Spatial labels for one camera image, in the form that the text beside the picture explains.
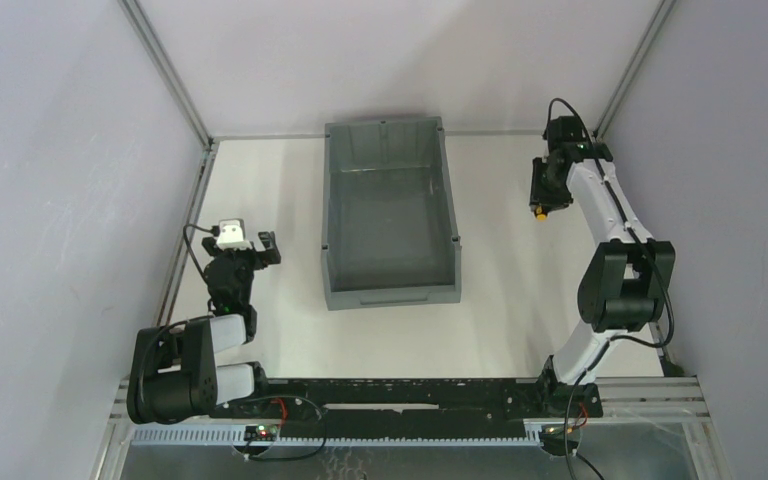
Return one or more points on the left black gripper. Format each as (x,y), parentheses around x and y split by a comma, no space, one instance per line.
(239,252)

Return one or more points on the right controller circuit board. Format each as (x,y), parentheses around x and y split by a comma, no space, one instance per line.
(556,441)

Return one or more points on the yellow black screwdriver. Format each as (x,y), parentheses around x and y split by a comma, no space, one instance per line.
(540,214)

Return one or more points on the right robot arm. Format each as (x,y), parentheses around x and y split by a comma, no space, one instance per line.
(625,284)

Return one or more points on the controller circuit board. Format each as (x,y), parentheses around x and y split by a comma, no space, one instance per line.
(556,441)
(261,433)

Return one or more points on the grey slotted cable duct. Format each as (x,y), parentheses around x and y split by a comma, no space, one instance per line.
(241,435)

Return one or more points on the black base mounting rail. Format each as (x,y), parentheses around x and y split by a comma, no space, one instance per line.
(435,408)

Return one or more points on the grey plastic bin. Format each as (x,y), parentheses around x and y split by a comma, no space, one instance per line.
(389,228)

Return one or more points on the left controller circuit board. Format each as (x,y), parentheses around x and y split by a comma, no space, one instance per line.
(261,433)

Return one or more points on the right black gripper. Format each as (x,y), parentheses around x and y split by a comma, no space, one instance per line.
(538,200)

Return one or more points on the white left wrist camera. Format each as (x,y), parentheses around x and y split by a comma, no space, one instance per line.
(231,235)

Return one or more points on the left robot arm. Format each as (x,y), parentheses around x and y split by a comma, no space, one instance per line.
(174,373)

